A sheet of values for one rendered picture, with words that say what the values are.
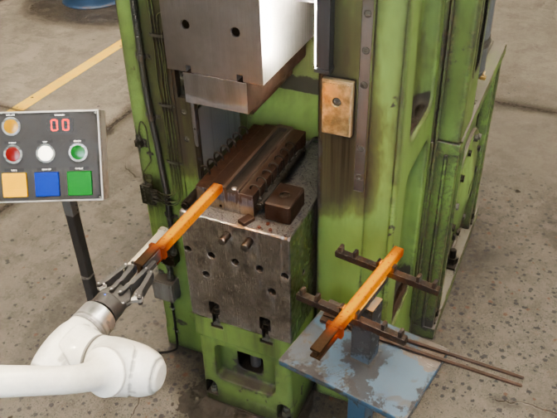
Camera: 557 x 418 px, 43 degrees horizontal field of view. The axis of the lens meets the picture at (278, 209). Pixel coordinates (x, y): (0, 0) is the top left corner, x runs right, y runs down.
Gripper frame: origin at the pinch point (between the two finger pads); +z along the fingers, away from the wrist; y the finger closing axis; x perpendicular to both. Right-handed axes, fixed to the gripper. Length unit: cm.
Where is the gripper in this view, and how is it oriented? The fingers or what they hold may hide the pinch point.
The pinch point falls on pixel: (148, 260)
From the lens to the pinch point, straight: 180.1
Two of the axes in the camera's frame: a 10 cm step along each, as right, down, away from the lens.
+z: 4.1, -5.6, 7.2
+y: 9.1, 2.2, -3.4
